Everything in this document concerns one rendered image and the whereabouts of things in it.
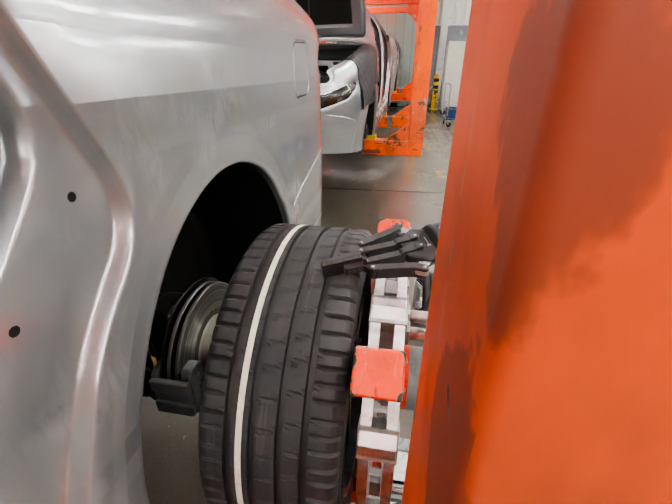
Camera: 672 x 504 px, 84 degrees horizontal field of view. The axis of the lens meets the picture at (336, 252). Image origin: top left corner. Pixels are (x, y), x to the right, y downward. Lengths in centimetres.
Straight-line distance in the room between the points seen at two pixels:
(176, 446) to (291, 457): 134
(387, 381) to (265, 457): 23
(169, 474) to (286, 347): 133
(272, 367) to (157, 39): 49
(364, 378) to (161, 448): 151
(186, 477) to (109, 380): 133
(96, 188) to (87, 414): 27
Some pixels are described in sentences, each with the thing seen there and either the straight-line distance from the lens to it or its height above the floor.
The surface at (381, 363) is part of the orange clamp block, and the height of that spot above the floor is 111.
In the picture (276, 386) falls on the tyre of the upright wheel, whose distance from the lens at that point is 61.
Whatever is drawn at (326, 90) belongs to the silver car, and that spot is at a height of 127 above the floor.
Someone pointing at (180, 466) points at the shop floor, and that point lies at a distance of 189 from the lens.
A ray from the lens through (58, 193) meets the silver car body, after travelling 50.
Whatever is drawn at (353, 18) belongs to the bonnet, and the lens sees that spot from 405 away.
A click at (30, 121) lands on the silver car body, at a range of 48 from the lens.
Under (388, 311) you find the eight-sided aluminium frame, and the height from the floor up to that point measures 111.
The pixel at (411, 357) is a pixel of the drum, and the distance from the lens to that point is 86.
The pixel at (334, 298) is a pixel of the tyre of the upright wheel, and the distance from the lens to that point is 63.
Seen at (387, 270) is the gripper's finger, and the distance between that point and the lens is 63.
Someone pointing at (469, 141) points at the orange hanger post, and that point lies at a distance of 18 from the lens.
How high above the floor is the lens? 150
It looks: 27 degrees down
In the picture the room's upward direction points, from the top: straight up
